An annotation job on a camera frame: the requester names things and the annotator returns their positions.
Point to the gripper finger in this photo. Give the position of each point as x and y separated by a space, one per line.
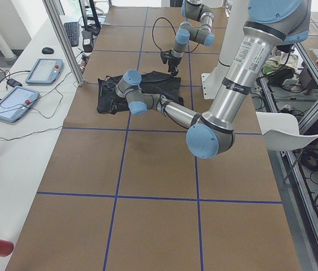
174 70
170 67

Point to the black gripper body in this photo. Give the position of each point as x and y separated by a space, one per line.
174 61

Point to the black t-shirt with logo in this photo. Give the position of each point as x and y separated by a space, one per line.
152 83

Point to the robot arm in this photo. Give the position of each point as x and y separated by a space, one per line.
255 27
197 28

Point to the black monitor stand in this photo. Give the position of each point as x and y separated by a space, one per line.
90 22

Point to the black power adapter box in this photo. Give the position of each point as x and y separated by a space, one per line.
87 41

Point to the black keyboard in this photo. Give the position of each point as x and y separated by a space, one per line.
72 31

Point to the far blue teach pendant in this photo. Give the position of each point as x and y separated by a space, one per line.
44 72

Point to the blue teach pendant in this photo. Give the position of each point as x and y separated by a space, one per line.
17 103
44 72

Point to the black computer mouse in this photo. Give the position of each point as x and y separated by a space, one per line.
47 50

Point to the near blue teach pendant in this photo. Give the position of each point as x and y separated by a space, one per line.
17 103

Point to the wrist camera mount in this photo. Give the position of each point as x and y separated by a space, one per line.
165 56
108 83

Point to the aluminium frame post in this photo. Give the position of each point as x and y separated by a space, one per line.
53 14

